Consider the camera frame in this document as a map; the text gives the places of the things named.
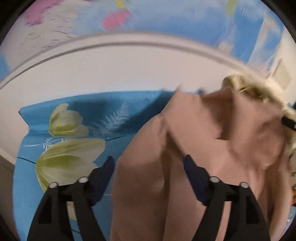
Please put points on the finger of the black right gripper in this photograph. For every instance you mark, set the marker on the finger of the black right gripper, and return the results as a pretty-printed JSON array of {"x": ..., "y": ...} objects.
[{"x": 289, "y": 123}]

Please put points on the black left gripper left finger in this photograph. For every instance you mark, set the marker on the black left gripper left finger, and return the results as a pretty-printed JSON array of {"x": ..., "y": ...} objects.
[{"x": 51, "y": 219}]

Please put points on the colourful wall map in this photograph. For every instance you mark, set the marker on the colourful wall map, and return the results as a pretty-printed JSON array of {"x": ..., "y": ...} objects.
[{"x": 247, "y": 30}]

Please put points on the white wall socket panel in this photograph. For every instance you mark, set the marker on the white wall socket panel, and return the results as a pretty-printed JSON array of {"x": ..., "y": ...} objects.
[{"x": 281, "y": 75}]

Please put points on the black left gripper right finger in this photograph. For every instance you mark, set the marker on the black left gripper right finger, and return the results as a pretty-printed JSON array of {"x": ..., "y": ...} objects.
[{"x": 246, "y": 221}]

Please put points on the cream yellow garment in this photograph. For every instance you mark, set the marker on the cream yellow garment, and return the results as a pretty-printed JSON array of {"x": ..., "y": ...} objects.
[{"x": 259, "y": 92}]

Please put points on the blue floral bed sheet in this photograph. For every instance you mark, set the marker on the blue floral bed sheet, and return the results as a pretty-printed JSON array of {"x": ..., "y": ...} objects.
[{"x": 71, "y": 136}]

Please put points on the pink jacket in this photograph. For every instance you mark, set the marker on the pink jacket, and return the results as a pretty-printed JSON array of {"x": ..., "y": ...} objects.
[{"x": 234, "y": 137}]

